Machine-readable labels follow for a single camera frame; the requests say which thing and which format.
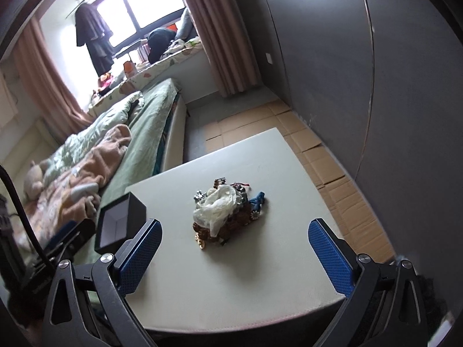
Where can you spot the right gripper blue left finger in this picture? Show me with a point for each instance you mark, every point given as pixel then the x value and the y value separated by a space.
pixel 117 275

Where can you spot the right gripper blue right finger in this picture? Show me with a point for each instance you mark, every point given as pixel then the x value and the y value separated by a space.
pixel 360 282

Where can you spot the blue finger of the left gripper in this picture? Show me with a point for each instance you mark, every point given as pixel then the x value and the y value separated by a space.
pixel 70 239

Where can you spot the black jewelry box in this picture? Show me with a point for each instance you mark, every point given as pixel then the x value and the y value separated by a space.
pixel 118 222

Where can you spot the white fabric scrunchie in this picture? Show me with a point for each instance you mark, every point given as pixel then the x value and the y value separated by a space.
pixel 213 208

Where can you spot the pink fleece blanket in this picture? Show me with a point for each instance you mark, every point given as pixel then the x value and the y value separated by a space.
pixel 74 195

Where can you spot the flattened cardboard sheets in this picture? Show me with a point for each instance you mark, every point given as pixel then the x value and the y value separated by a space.
pixel 352 214

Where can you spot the beige plush toy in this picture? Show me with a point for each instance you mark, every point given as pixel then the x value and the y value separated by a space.
pixel 33 181

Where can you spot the green floral quilt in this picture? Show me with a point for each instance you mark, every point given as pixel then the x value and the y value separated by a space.
pixel 78 145

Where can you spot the left pink curtain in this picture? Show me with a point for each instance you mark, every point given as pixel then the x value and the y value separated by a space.
pixel 43 83

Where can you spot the pink curtain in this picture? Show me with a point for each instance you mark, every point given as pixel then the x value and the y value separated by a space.
pixel 43 83
pixel 226 43

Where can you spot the green bed mattress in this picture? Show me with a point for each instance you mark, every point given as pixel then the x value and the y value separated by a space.
pixel 145 153

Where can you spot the floral window seat cushion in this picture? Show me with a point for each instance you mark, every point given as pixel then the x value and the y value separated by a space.
pixel 178 63

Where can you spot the hanging dark clothes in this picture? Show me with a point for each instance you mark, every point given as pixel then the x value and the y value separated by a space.
pixel 93 32

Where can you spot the dark bag on sill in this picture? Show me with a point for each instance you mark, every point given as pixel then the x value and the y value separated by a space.
pixel 158 42

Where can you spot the window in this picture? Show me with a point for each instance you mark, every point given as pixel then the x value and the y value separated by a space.
pixel 130 20

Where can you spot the right pink curtain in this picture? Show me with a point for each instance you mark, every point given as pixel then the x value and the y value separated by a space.
pixel 226 43

